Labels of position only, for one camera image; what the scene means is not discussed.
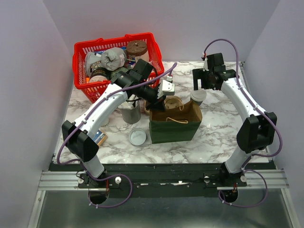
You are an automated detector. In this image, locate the black paper coffee cup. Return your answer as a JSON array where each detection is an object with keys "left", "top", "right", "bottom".
[{"left": 190, "top": 89, "right": 207, "bottom": 107}]

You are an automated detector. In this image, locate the dark green paper bag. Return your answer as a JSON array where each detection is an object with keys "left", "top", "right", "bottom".
[{"left": 149, "top": 101, "right": 202, "bottom": 144}]

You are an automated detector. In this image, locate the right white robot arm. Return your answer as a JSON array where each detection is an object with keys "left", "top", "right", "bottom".
[{"left": 192, "top": 53, "right": 277, "bottom": 186}]

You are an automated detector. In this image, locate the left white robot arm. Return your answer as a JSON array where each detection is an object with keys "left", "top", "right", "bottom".
[{"left": 62, "top": 59, "right": 165, "bottom": 188}]

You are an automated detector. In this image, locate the brown pulp cup carrier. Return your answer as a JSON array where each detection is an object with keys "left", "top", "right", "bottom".
[{"left": 143, "top": 96, "right": 184, "bottom": 114}]

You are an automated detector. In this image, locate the metal straw holder cup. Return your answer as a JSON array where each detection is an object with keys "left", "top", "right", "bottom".
[{"left": 119, "top": 101, "right": 141, "bottom": 124}]

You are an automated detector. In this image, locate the stack of white lids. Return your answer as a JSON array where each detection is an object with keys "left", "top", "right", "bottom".
[{"left": 129, "top": 128, "right": 147, "bottom": 146}]

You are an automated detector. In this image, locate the brown lid cream tub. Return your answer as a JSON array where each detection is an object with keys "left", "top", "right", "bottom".
[{"left": 126, "top": 40, "right": 149, "bottom": 62}]

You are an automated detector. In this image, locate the grey wrapped package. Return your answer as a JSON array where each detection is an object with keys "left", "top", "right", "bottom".
[{"left": 100, "top": 47, "right": 126, "bottom": 71}]

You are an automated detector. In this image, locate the orange sponge blue label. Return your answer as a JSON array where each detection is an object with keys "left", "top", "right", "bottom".
[{"left": 93, "top": 130, "right": 107, "bottom": 147}]

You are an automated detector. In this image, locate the red plastic shopping basket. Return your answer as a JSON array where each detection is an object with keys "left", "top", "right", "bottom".
[{"left": 72, "top": 32, "right": 164, "bottom": 103}]

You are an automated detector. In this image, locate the patterned grey pouch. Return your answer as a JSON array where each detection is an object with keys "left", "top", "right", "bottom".
[{"left": 85, "top": 52, "right": 102, "bottom": 78}]

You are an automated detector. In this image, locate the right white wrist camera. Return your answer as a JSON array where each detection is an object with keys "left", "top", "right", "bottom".
[{"left": 201, "top": 53, "right": 209, "bottom": 71}]

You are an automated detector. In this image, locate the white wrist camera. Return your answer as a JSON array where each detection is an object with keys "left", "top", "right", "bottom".
[
  {"left": 201, "top": 53, "right": 209, "bottom": 71},
  {"left": 158, "top": 76, "right": 175, "bottom": 99}
]

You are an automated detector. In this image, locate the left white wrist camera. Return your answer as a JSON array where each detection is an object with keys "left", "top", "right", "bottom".
[{"left": 158, "top": 76, "right": 175, "bottom": 99}]

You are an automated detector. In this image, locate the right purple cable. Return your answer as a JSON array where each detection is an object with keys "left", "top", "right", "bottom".
[{"left": 203, "top": 38, "right": 284, "bottom": 209}]

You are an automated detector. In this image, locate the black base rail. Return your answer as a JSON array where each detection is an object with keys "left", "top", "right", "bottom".
[{"left": 38, "top": 162, "right": 289, "bottom": 199}]

